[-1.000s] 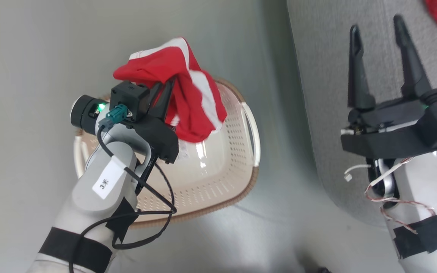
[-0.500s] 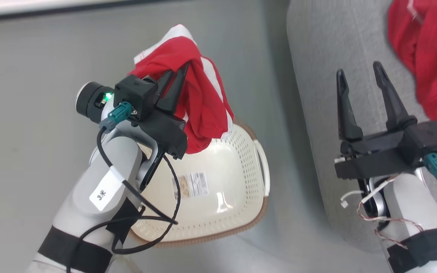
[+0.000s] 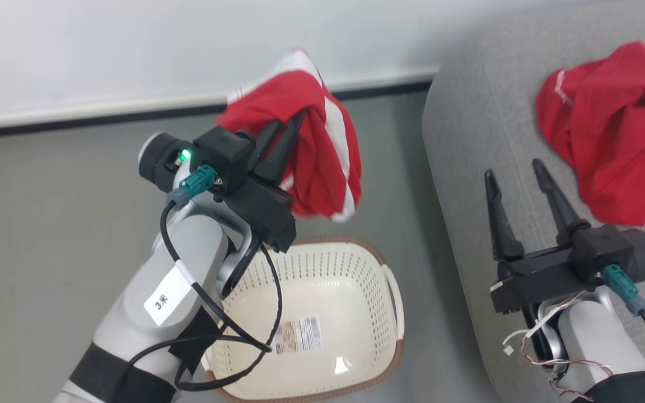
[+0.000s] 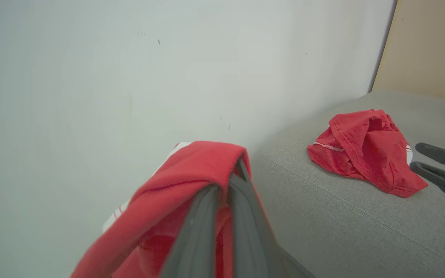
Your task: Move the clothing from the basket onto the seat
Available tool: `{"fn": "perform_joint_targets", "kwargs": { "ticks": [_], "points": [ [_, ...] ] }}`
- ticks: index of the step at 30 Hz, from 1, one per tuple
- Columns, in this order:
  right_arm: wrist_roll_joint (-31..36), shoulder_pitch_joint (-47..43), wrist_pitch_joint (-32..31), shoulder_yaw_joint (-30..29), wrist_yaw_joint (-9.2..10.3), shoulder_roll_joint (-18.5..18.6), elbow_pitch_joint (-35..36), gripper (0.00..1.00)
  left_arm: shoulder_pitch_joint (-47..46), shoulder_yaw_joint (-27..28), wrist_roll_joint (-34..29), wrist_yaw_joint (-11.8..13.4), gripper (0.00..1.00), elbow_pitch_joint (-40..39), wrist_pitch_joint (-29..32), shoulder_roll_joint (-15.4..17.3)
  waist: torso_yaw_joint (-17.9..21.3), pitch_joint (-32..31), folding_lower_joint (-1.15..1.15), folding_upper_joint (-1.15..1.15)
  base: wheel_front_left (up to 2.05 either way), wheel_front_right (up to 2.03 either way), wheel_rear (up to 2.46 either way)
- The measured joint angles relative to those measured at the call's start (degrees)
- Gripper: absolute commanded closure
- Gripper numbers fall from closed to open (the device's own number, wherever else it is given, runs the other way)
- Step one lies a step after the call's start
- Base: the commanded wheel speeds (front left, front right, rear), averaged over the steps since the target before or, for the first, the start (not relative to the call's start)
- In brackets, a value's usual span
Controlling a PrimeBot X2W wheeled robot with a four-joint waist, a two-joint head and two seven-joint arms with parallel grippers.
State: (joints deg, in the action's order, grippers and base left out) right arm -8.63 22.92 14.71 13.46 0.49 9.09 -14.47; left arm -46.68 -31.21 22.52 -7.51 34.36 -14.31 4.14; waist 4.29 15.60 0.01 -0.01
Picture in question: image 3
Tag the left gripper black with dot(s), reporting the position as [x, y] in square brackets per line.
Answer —
[266, 215]

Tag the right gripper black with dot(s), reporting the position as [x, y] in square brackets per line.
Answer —
[541, 277]

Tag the red white striped garment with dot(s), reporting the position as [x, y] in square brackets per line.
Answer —
[317, 101]

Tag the plain red garment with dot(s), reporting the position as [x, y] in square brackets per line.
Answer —
[613, 129]

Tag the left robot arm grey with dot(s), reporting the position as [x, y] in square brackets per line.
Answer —
[194, 252]

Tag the grey fabric sofa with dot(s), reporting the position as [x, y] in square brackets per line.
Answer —
[468, 140]

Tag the cream perforated laundry basket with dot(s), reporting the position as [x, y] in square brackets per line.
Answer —
[322, 291]

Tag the white black baseboard strip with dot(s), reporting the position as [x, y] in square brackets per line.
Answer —
[76, 115]

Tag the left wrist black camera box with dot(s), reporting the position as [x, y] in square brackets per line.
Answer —
[224, 154]

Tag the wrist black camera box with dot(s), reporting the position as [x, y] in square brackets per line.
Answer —
[599, 249]
[224, 154]

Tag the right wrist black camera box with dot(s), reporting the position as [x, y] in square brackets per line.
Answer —
[599, 249]

